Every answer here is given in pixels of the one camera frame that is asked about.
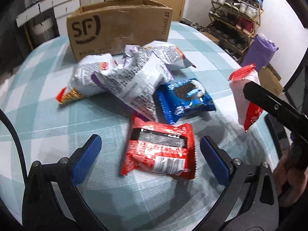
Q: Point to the purple gift bag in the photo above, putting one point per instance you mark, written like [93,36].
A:
[260,52]

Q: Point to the brown SF cardboard box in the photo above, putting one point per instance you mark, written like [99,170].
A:
[107,27]

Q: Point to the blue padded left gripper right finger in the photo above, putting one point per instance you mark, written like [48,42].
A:
[249,200]

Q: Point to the blue Oreo cookie pack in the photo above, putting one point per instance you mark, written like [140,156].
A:
[182,97]

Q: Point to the small cardboard box on floor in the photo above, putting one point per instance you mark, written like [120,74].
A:
[270,80]

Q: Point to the person's right hand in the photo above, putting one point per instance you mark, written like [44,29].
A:
[297,180]

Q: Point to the white orange noodle snack bag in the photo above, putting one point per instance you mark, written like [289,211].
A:
[81,84]

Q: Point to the small purple white snack bag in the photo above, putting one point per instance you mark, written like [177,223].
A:
[170,54]

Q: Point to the red black wafer pack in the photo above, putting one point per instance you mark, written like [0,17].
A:
[160,148]

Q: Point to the teal plaid tablecloth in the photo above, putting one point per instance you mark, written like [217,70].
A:
[139,200]

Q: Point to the white drawer desk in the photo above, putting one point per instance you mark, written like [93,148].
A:
[60,8]

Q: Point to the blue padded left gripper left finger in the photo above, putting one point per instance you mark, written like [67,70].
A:
[51,200]

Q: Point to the large purple white snack bag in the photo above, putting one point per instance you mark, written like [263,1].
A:
[134,82]

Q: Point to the wooden shoe rack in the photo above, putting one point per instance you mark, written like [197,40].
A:
[234,23]

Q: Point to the woven laundry basket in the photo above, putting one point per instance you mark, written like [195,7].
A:
[44,31]

